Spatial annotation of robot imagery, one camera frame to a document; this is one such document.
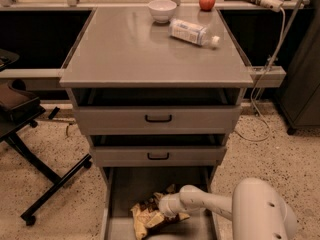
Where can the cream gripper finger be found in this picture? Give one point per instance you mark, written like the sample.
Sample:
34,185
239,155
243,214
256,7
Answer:
154,219

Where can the grey drawer cabinet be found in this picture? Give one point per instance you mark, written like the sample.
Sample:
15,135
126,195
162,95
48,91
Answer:
125,59

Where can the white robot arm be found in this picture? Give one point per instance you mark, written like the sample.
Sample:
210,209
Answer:
255,209

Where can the grey top drawer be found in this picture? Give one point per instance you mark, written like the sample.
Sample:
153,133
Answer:
157,120

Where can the red apple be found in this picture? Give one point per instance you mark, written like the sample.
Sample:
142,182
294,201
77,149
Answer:
206,5

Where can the white ceramic bowl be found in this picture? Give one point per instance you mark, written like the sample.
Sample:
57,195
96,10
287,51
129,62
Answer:
162,11

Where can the grey drawer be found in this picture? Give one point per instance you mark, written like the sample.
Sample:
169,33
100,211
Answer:
157,120
129,185
149,156

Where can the clear plastic water bottle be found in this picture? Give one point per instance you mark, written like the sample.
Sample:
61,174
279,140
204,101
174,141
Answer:
193,33

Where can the dark cabinet at right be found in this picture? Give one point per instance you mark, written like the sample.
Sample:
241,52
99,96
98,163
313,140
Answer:
299,95

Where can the brown sea salt chip bag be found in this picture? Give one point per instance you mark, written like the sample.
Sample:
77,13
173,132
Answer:
142,208

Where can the grey bottom drawer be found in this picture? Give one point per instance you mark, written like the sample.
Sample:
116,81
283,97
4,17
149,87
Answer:
129,185

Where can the grey middle drawer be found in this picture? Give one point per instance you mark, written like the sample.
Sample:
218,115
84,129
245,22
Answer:
149,156

